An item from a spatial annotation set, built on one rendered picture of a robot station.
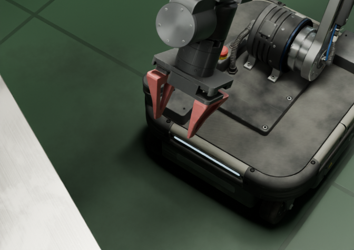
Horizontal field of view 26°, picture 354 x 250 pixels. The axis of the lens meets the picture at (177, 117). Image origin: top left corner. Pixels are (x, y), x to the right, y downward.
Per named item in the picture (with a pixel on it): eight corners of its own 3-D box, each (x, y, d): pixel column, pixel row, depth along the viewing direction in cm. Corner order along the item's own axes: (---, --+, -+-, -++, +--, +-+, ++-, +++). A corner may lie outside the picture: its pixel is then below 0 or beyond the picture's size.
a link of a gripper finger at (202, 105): (190, 151, 106) (212, 93, 102) (149, 127, 109) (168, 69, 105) (214, 138, 112) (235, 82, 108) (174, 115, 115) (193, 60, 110)
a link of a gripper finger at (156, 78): (171, 140, 108) (192, 82, 103) (131, 116, 110) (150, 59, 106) (196, 128, 113) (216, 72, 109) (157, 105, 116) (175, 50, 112)
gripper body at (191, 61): (208, 100, 103) (226, 51, 100) (148, 67, 107) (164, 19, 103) (230, 90, 108) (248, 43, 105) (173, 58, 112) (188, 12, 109)
